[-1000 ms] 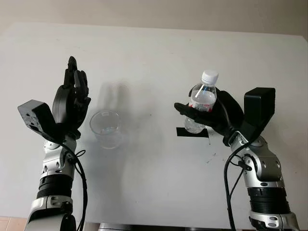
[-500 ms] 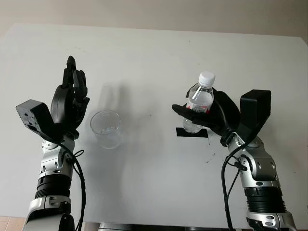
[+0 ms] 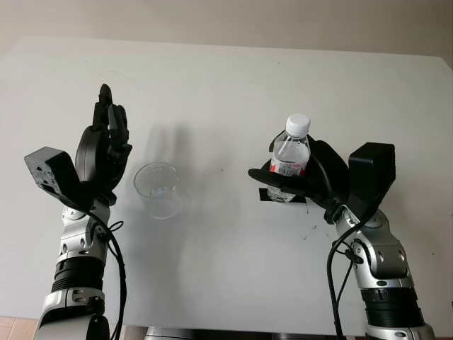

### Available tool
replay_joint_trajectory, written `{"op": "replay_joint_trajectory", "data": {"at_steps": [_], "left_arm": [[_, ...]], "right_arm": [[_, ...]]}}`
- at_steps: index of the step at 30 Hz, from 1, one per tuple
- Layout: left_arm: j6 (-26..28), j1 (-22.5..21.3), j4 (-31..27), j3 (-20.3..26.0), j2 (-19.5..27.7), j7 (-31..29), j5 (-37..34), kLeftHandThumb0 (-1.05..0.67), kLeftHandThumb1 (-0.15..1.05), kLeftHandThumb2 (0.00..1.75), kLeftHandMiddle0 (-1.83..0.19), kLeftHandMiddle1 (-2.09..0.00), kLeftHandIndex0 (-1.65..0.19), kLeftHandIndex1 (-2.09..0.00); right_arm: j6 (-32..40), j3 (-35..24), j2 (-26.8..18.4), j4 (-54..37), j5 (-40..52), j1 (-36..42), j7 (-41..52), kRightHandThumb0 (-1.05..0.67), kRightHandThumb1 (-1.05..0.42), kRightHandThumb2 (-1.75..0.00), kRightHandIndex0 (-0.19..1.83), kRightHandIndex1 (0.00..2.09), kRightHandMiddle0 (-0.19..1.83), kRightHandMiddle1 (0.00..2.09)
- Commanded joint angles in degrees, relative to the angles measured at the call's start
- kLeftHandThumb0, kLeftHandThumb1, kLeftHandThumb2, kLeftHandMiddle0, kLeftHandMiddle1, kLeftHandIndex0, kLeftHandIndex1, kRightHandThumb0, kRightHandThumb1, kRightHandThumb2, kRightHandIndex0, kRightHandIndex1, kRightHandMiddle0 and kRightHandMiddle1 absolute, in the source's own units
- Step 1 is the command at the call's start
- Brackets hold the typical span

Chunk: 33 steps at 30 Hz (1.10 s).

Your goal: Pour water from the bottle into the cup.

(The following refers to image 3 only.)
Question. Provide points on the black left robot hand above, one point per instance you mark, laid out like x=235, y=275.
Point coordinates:
x=95, y=156

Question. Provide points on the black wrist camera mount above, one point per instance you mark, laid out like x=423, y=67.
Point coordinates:
x=53, y=166
x=371, y=166

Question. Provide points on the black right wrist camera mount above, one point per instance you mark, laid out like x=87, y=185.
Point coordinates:
x=371, y=166

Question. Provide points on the clear plastic cup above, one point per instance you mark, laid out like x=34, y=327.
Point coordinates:
x=157, y=198

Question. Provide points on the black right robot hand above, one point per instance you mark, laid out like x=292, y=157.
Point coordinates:
x=329, y=173

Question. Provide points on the clear water bottle red label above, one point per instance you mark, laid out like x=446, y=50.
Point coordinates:
x=290, y=152

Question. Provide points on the dark robot torso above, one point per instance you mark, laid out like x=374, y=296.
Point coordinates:
x=170, y=334

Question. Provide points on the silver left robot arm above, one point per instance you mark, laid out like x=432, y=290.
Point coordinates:
x=76, y=230

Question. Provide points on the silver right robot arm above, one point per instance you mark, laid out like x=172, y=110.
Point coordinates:
x=385, y=255

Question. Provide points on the black tape marker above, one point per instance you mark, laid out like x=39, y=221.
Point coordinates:
x=263, y=196

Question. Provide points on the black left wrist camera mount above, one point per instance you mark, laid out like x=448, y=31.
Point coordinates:
x=53, y=166

